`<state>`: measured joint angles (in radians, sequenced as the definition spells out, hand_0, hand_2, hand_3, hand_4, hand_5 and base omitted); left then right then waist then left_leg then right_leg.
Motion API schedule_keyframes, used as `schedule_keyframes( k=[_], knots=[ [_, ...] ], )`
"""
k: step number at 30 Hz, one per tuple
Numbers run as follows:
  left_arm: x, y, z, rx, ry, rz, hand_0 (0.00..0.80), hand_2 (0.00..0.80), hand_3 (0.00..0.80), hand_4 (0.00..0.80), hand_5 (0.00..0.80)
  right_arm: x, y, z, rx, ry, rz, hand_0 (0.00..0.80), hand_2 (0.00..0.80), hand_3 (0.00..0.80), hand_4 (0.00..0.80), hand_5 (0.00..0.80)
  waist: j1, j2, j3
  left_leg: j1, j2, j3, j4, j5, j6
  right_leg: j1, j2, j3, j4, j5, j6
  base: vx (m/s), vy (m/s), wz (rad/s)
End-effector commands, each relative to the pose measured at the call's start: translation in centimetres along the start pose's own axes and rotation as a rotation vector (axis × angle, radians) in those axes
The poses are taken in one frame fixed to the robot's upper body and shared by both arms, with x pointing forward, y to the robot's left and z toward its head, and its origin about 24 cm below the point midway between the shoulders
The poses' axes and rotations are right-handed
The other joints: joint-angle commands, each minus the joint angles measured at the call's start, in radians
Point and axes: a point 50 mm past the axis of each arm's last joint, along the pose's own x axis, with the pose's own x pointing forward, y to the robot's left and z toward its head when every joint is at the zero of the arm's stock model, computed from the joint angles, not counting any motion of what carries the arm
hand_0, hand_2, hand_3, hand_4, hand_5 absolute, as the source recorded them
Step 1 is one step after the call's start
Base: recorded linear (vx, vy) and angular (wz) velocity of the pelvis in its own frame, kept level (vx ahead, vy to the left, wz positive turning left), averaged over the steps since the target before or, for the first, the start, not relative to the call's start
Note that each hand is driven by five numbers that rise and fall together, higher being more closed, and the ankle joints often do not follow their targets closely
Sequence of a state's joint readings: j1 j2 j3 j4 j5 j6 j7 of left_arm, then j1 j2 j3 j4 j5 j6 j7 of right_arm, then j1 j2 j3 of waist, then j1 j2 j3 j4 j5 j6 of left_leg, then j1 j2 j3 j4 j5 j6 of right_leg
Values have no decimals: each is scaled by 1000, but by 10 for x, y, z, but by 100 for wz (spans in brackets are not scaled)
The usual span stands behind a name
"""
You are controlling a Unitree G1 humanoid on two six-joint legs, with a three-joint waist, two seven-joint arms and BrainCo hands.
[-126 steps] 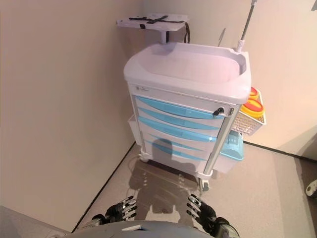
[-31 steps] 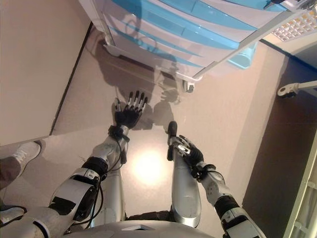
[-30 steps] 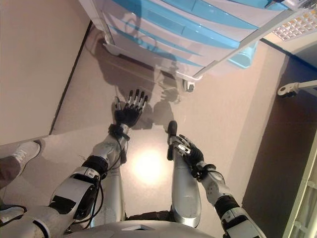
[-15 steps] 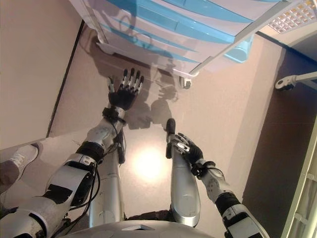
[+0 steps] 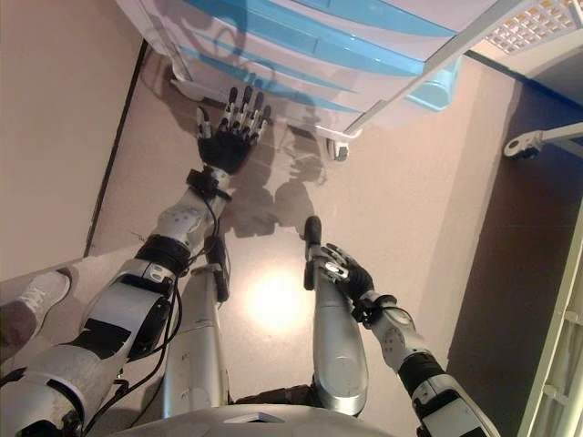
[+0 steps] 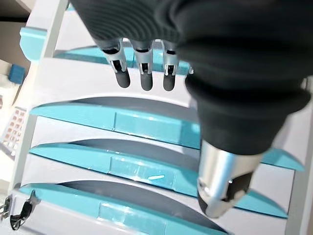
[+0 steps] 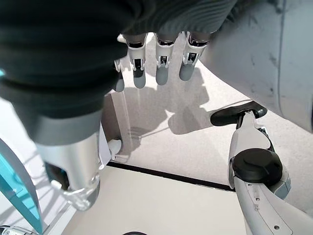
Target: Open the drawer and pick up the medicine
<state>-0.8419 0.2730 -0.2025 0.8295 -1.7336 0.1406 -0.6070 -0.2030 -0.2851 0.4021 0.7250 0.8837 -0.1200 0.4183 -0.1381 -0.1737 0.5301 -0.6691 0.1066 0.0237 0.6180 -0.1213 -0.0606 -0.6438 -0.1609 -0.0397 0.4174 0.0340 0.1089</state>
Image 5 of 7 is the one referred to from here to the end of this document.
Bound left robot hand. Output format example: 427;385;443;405
195;84;273;177

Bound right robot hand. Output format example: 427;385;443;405
318;243;377;310

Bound silver right robot leg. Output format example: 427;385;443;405
302;216;371;418

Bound white cart caster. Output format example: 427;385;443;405
325;138;352;161

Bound silver robot torso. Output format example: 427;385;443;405
113;384;438;437

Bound light blue plastic bin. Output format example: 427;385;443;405
407;57;462;114

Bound white medical cart blue drawers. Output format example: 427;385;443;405
113;0;552;161

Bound pale metal rack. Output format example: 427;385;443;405
523;218;583;437

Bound white sneaker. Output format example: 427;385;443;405
17;270;73;339

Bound white mesh basket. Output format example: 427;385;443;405
485;0;583;56

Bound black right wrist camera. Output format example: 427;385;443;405
353;294;398;330

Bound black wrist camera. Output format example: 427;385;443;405
185;168;232;200
353;294;398;330

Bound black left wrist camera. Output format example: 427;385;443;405
185;168;232;200

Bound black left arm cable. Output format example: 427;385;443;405
149;193;224;365

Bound white bed frame with caster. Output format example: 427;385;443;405
502;49;583;161

